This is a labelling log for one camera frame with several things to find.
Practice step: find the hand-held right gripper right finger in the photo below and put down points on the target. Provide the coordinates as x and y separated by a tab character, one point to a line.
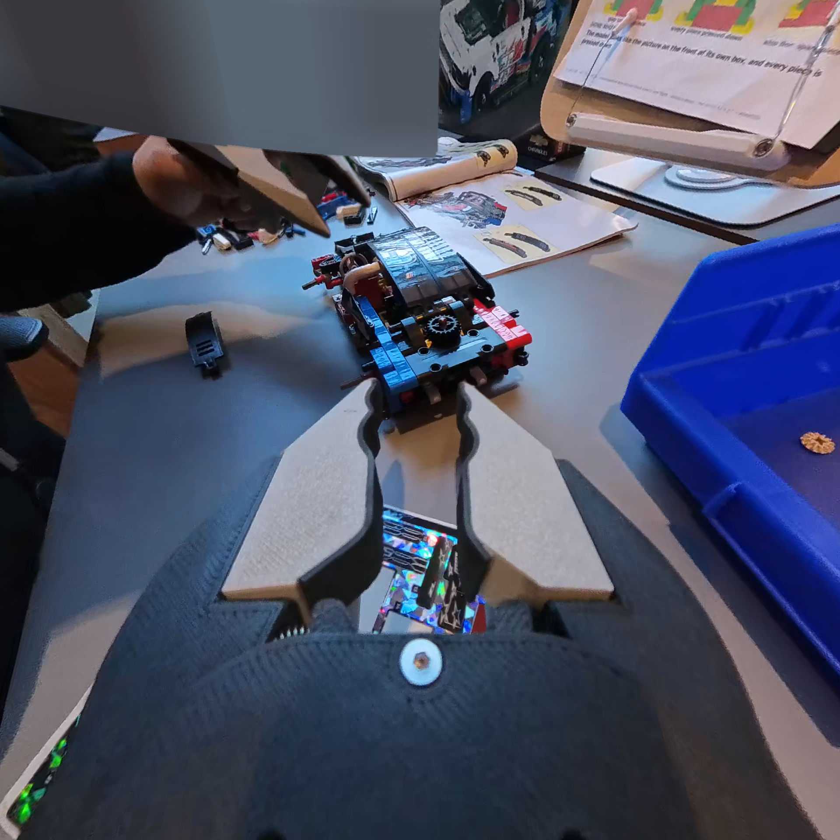
531	525

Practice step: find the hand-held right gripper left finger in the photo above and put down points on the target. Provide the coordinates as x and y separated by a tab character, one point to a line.
308	518

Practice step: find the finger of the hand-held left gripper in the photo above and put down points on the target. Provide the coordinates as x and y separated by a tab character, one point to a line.
328	172
262	184

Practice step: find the black starred brick panel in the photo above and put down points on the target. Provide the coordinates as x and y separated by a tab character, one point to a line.
453	272

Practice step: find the black curved brick panel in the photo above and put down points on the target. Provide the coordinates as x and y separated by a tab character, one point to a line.
482	282
205	338

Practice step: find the toy brick car model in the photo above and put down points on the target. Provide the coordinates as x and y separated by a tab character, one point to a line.
394	367

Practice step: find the person's left hand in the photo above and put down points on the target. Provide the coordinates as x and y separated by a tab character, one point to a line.
184	190

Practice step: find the pile of loose toy bricks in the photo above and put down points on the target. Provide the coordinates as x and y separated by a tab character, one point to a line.
223	239

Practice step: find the holographic sticker sheet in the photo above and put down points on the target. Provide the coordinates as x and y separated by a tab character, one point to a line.
407	544

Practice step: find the toy car set box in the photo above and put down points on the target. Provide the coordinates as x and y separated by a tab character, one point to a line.
499	52

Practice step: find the wooden document stand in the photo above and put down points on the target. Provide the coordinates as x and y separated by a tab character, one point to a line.
558	98

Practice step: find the open instruction booklet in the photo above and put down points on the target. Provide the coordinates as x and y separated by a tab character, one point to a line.
577	223

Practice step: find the blue plastic bin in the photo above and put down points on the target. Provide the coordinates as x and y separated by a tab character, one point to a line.
722	328

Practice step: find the black chair armrest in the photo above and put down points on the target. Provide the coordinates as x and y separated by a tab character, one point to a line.
23	334

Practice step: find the wooden table leg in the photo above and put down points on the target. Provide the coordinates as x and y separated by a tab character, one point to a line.
46	394

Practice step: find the tan toy gear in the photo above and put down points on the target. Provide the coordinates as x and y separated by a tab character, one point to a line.
817	443

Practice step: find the printed instruction paper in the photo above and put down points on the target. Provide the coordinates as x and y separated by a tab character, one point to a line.
689	79

